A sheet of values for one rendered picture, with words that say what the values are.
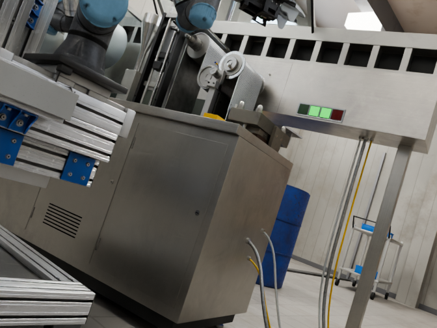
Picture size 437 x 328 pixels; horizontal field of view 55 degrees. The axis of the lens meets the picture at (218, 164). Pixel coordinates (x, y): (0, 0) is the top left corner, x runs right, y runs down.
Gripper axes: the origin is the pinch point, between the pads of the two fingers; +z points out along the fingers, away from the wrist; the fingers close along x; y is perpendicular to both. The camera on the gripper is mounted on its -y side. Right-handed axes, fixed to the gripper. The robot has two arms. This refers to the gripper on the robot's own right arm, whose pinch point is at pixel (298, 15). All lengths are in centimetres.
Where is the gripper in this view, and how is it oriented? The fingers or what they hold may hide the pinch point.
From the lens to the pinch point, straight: 145.2
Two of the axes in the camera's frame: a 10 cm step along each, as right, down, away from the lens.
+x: 4.3, -0.8, -9.0
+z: 8.6, 3.2, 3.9
